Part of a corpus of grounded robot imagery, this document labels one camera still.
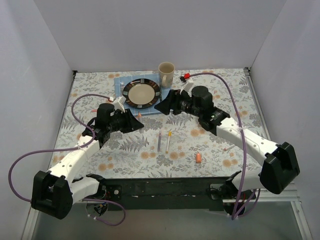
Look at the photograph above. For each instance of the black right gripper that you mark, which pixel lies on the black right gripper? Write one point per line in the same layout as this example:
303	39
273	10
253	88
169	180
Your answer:
175	102

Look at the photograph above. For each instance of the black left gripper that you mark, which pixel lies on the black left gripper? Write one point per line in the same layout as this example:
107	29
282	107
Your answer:
125	120

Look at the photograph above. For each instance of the purple pen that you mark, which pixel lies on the purple pen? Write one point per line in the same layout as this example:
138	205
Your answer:
159	141

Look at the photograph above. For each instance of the white marker with yellow tip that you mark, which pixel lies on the white marker with yellow tip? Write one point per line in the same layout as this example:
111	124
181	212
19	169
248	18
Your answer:
167	144

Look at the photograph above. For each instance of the orange pen cap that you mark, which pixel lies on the orange pen cap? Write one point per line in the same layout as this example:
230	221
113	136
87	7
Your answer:
198	158

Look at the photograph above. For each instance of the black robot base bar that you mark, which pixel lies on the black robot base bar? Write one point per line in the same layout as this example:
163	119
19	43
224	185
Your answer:
165	193

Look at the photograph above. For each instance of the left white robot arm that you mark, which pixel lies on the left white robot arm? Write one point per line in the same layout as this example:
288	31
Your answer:
55	191

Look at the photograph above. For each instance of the light blue checked placemat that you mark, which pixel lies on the light blue checked placemat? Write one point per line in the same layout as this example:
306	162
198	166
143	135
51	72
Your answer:
126	79

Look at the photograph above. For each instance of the dark striped rim dinner plate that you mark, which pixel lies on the dark striped rim dinner plate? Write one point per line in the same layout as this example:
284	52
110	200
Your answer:
141	93

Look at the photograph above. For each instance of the beige floral ceramic mug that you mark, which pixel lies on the beige floral ceramic mug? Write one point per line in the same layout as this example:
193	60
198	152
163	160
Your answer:
166	73

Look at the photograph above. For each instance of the black handled table knife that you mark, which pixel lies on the black handled table knife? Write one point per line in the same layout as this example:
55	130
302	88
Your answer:
160	96

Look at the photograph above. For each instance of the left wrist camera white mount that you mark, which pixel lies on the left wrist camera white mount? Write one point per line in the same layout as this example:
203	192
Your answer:
118	103

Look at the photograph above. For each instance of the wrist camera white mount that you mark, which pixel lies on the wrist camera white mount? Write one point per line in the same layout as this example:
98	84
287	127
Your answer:
118	103
187	82

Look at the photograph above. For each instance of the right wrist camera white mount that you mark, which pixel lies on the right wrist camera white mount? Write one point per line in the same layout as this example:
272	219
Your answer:
187	82

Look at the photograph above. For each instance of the black handled fork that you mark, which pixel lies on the black handled fork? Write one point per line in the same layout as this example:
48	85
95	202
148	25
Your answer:
122	85

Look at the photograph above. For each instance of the aluminium frame rail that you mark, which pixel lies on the aluminium frame rail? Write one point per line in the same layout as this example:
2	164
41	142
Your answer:
290	195

